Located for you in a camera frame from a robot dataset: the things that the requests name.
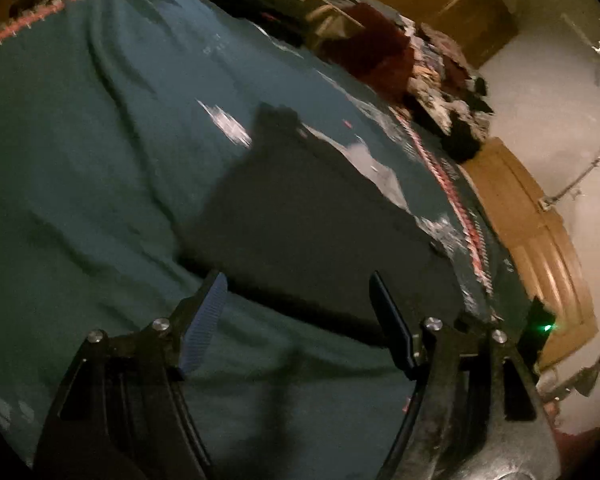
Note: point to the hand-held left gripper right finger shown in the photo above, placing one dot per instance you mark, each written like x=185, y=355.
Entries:
x=395, y=325

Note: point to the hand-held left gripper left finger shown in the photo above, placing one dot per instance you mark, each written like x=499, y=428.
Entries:
x=205, y=325

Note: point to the black grey garment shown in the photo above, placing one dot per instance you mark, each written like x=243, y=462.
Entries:
x=320, y=240

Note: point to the pile of mixed clothes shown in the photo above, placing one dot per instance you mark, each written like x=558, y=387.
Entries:
x=450, y=95

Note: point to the wooden headboard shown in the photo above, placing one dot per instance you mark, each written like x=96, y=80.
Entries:
x=540, y=240

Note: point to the teal printed bed sheet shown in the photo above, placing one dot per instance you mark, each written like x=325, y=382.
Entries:
x=80, y=185

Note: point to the dark red cloth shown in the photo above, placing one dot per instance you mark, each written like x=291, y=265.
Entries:
x=375, y=50

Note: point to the wooden wardrobe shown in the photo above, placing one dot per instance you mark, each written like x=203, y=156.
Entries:
x=430, y=0

